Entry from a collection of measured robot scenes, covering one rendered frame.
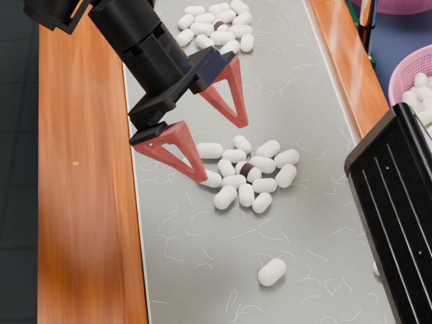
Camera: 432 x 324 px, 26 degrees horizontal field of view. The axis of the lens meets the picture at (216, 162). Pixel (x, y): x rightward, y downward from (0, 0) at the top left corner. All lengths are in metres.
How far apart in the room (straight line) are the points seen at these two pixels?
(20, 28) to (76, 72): 1.47
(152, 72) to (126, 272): 0.26
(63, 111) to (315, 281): 0.42
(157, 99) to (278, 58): 0.49
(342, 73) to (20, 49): 1.52
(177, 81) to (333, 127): 0.39
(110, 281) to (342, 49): 0.53
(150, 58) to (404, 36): 0.73
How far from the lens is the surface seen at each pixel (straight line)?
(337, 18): 1.46
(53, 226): 1.13
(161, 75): 0.94
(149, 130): 0.94
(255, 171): 1.19
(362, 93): 1.31
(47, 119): 1.28
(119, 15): 0.93
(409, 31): 1.60
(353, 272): 1.11
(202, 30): 1.44
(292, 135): 1.27
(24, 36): 2.78
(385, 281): 0.70
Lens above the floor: 1.58
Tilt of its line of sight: 43 degrees down
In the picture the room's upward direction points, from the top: straight up
